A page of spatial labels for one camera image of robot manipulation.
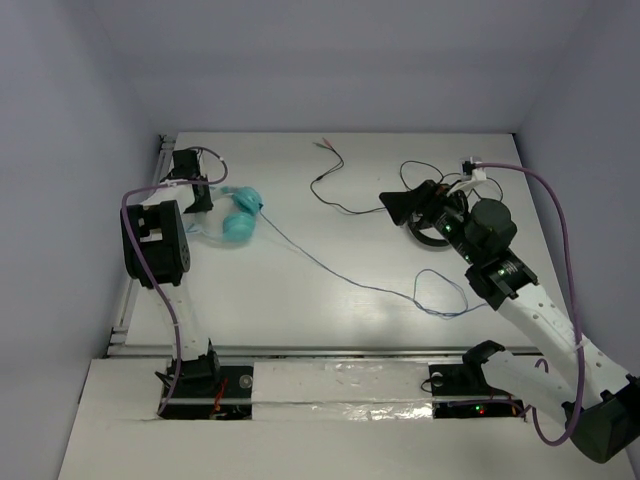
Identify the teal cat-ear headphones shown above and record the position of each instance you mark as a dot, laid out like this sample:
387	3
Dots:
238	227

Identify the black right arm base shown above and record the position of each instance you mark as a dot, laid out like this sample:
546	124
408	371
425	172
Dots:
460	390

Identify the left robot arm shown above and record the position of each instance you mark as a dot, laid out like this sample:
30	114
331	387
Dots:
156	254

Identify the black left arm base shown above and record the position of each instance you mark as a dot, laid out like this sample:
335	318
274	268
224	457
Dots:
230	399

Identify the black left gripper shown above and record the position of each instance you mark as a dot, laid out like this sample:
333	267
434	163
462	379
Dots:
185	163

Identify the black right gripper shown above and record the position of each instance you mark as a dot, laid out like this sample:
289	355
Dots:
429	197

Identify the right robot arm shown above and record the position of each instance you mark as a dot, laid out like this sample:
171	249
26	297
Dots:
592	396

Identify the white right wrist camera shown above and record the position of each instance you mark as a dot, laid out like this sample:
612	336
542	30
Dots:
472	174

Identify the black headset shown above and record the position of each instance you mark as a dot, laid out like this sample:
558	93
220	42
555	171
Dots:
425	239

